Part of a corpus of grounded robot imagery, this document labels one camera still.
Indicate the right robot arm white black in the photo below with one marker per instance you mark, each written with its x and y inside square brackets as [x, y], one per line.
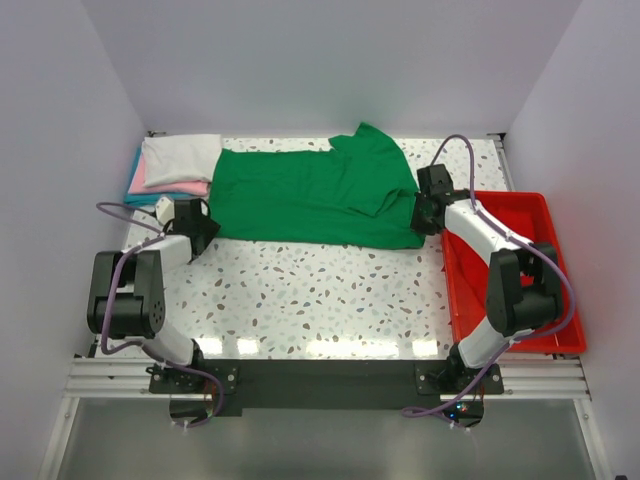
[524, 289]

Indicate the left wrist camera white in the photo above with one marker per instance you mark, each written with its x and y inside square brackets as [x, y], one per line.
[164, 210]

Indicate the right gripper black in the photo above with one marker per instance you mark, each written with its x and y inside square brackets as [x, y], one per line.
[420, 215]

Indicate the folded pink t shirt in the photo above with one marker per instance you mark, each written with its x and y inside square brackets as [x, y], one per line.
[136, 187]

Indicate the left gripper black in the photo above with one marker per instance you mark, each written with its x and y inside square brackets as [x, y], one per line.
[203, 233]

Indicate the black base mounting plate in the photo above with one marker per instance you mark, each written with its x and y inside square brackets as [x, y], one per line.
[329, 384]

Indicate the folded white t shirt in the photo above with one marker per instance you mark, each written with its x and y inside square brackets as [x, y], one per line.
[180, 158]

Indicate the red t shirt in bin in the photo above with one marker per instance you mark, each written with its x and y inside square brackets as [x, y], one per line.
[467, 274]

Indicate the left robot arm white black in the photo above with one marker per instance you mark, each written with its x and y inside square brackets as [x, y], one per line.
[126, 303]

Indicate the green t shirt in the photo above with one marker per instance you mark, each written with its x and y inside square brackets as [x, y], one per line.
[360, 191]

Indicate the folded teal t shirt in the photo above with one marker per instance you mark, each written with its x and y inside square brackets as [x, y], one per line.
[140, 199]

